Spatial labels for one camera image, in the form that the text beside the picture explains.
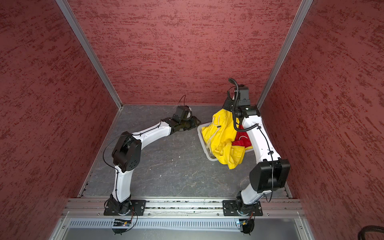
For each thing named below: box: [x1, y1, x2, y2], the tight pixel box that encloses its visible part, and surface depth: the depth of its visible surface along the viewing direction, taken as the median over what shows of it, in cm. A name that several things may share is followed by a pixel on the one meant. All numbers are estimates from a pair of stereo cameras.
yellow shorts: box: [201, 109, 253, 170], surface depth 86 cm
